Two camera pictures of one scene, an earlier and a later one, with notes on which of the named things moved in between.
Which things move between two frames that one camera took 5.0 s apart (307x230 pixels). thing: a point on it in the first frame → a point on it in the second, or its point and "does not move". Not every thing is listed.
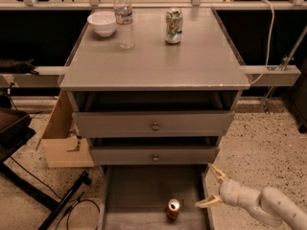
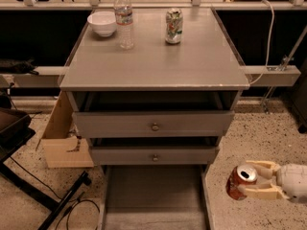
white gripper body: [230, 192] → [293, 180]
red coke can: [173, 210] → [241, 174]
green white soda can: [174, 26] does not move
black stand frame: [15, 130] does not move
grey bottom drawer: [135, 196] does not move
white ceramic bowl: [103, 22] does not move
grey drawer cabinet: [155, 114] does not move
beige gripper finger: [217, 172] → [266, 169]
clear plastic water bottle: [124, 20] does not move
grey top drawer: [160, 114] does not move
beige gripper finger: [208, 202] → [265, 191]
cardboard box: [63, 147] does not move
